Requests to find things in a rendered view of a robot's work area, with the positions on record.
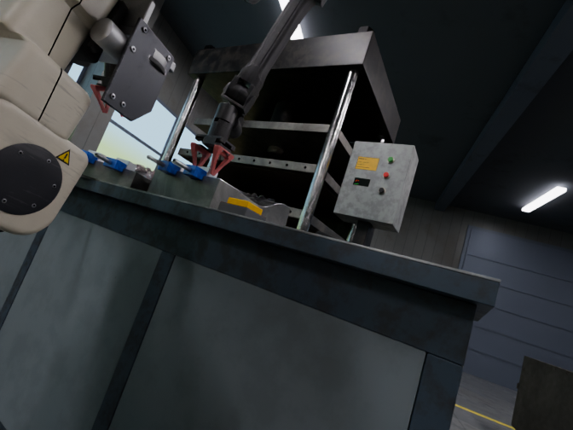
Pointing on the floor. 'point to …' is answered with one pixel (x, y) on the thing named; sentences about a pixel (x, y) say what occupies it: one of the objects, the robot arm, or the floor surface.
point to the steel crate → (543, 398)
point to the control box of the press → (376, 188)
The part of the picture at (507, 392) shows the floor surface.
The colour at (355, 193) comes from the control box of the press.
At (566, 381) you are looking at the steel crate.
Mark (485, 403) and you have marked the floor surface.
